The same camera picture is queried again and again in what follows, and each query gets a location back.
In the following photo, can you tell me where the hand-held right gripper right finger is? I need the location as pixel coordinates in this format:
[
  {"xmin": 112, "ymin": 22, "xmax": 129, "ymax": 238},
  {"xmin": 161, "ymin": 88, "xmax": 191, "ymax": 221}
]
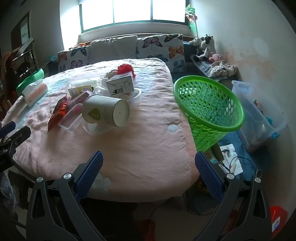
[{"xmin": 193, "ymin": 151, "xmax": 271, "ymax": 241}]

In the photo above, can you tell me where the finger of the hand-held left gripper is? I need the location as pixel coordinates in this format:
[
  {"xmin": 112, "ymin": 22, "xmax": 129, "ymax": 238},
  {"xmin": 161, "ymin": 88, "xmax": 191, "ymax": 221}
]
[
  {"xmin": 0, "ymin": 126, "xmax": 31, "ymax": 153},
  {"xmin": 0, "ymin": 122, "xmax": 16, "ymax": 139}
]

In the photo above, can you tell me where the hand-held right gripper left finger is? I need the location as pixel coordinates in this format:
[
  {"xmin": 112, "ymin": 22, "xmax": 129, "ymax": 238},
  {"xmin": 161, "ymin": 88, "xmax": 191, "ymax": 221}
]
[{"xmin": 26, "ymin": 151, "xmax": 107, "ymax": 241}]

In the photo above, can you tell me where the red snack packet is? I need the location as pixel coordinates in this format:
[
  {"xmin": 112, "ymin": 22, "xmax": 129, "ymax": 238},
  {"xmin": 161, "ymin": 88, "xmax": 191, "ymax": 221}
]
[{"xmin": 47, "ymin": 96, "xmax": 68, "ymax": 133}]

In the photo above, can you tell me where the clear round plastic lid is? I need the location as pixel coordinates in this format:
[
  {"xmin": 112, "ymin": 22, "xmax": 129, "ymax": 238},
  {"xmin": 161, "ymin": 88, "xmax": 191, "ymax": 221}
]
[{"xmin": 81, "ymin": 120, "xmax": 114, "ymax": 137}]

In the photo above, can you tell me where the clear rectangular plastic tray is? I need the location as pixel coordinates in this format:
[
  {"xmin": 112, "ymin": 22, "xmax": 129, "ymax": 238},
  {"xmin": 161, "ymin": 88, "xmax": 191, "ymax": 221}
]
[{"xmin": 58, "ymin": 108, "xmax": 83, "ymax": 134}]

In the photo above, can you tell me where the grey paper can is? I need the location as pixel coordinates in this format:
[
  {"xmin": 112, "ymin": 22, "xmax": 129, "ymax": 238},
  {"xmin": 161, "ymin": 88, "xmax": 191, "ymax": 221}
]
[{"xmin": 82, "ymin": 95, "xmax": 130, "ymax": 127}]

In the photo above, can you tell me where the pink packet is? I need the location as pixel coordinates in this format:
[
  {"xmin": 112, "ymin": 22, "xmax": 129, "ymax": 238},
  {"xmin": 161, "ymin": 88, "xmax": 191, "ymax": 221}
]
[{"xmin": 69, "ymin": 91, "xmax": 90, "ymax": 109}]

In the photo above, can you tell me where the green plastic mesh basket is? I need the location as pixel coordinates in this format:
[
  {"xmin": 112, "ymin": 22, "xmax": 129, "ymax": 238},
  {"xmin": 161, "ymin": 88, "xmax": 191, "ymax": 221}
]
[{"xmin": 173, "ymin": 75, "xmax": 245, "ymax": 152}]

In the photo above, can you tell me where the yellow label packet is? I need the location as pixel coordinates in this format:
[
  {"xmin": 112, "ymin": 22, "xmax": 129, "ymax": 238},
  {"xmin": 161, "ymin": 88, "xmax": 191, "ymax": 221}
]
[{"xmin": 69, "ymin": 85, "xmax": 93, "ymax": 96}]

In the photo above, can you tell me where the white plastic bottle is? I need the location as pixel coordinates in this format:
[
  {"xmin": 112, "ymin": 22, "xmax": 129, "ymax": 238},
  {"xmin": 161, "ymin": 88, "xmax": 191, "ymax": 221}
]
[{"xmin": 69, "ymin": 78, "xmax": 108, "ymax": 88}]

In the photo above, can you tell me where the white carton box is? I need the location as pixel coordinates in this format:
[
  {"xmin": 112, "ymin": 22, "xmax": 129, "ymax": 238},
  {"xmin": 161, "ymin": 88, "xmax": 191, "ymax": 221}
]
[{"xmin": 106, "ymin": 72, "xmax": 135, "ymax": 96}]

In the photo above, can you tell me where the red foam mesh ball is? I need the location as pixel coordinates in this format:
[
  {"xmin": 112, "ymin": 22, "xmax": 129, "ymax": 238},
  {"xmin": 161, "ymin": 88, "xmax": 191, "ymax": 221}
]
[{"xmin": 117, "ymin": 65, "xmax": 134, "ymax": 76}]

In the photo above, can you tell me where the printed cardboard box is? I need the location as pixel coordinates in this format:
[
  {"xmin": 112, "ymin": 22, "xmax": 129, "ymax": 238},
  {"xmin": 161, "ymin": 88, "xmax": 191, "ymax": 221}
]
[{"xmin": 208, "ymin": 144, "xmax": 225, "ymax": 164}]

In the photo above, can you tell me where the white paper leaflet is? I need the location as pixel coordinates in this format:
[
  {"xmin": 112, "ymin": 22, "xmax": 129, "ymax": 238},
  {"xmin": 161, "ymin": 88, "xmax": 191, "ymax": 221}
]
[{"xmin": 217, "ymin": 144, "xmax": 243, "ymax": 175}]

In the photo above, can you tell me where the tissue pack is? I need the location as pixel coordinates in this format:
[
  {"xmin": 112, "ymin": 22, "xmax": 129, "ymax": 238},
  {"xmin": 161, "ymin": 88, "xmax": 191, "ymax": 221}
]
[{"xmin": 22, "ymin": 79, "xmax": 48, "ymax": 107}]

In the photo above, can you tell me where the green plastic basin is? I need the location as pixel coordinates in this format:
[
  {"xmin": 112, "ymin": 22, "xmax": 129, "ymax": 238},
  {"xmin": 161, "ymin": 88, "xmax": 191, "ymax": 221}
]
[{"xmin": 16, "ymin": 68, "xmax": 45, "ymax": 96}]

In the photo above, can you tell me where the pink blanket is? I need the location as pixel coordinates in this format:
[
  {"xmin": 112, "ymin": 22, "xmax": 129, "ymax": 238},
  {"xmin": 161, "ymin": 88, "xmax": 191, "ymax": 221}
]
[{"xmin": 1, "ymin": 58, "xmax": 200, "ymax": 203}]

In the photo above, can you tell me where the metal shelf rack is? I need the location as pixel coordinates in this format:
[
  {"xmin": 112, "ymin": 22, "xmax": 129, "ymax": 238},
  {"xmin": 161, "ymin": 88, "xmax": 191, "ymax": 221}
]
[{"xmin": 11, "ymin": 37, "xmax": 40, "ymax": 77}]

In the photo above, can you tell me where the clear plastic storage bin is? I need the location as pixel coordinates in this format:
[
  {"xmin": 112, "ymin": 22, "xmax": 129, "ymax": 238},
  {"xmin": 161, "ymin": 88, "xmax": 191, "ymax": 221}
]
[{"xmin": 231, "ymin": 80, "xmax": 287, "ymax": 153}]

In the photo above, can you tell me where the orange device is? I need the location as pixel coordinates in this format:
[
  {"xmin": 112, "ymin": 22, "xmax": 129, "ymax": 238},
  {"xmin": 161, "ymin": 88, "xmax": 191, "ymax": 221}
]
[{"xmin": 269, "ymin": 206, "xmax": 288, "ymax": 239}]

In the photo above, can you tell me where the small butterfly print pillow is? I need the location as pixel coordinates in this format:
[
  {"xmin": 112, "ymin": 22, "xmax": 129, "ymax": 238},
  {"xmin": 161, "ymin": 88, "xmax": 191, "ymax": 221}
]
[{"xmin": 57, "ymin": 46, "xmax": 90, "ymax": 73}]

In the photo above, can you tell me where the dark framed picture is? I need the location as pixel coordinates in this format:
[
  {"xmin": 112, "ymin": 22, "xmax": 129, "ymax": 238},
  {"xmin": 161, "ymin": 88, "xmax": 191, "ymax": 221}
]
[{"xmin": 10, "ymin": 10, "xmax": 31, "ymax": 50}]

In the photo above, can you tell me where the crumpled cream cloth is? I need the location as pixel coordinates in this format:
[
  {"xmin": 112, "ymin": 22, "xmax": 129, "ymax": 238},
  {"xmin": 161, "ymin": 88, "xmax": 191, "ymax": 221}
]
[{"xmin": 207, "ymin": 60, "xmax": 238, "ymax": 78}]

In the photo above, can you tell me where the blue patterned mat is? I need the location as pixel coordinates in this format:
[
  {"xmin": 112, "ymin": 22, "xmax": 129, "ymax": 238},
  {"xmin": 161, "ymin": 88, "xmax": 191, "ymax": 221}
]
[{"xmin": 190, "ymin": 54, "xmax": 222, "ymax": 80}]

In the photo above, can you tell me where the beige pillow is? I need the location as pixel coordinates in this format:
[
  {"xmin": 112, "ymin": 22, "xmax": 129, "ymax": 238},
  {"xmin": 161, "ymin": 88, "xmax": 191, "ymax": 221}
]
[{"xmin": 88, "ymin": 35, "xmax": 138, "ymax": 65}]

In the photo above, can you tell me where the cow plush toy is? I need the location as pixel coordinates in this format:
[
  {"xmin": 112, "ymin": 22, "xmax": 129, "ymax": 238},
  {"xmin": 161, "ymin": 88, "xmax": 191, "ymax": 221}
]
[{"xmin": 193, "ymin": 34, "xmax": 216, "ymax": 62}]

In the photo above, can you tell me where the grey plush toy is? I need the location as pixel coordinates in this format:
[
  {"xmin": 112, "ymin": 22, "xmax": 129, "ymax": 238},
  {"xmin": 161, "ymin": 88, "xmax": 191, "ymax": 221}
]
[{"xmin": 189, "ymin": 37, "xmax": 204, "ymax": 48}]

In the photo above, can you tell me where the large butterfly print pillow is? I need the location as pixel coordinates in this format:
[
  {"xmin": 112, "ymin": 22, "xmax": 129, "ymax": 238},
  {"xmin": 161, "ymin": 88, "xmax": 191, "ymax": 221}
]
[{"xmin": 136, "ymin": 34, "xmax": 187, "ymax": 73}]

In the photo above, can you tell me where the green pinwheel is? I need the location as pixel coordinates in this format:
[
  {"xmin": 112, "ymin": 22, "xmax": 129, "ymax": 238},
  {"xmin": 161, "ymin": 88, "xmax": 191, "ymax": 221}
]
[{"xmin": 185, "ymin": 4, "xmax": 199, "ymax": 37}]

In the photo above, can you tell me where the green framed window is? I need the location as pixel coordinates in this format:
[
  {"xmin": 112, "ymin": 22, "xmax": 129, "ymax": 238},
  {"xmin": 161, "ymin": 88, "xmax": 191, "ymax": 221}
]
[{"xmin": 79, "ymin": 0, "xmax": 189, "ymax": 33}]

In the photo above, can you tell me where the black cable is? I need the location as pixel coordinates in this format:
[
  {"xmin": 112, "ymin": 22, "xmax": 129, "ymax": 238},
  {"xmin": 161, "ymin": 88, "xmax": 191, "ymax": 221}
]
[{"xmin": 220, "ymin": 155, "xmax": 262, "ymax": 179}]

